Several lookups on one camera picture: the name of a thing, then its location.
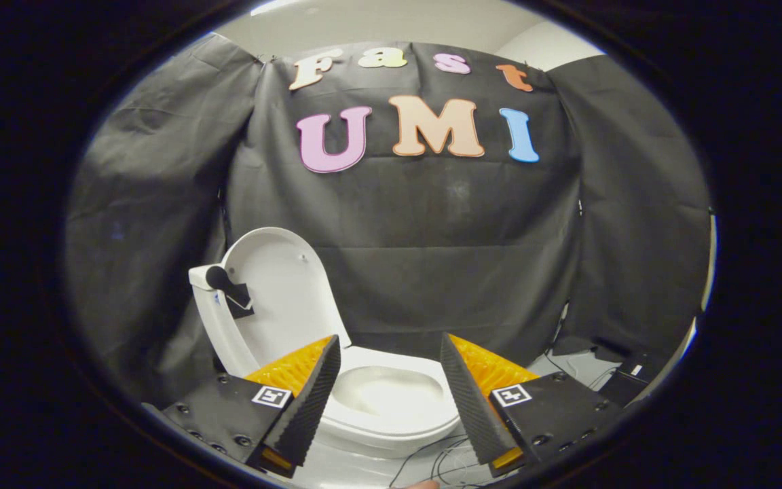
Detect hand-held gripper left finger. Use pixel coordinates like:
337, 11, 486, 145
141, 333, 342, 477

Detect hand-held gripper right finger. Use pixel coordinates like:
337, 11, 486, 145
440, 331, 624, 477

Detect white toilet lid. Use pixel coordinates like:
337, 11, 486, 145
218, 227, 343, 371

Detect white toilet bowl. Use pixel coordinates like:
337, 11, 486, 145
310, 365, 463, 460

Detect black backdrop cloth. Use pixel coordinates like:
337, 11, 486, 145
65, 31, 712, 408

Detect black box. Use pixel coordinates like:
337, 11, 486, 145
598, 350, 667, 408

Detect black floor cables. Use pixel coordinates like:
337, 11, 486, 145
388, 350, 626, 489

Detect black round knob bracket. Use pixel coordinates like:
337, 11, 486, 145
205, 265, 256, 320

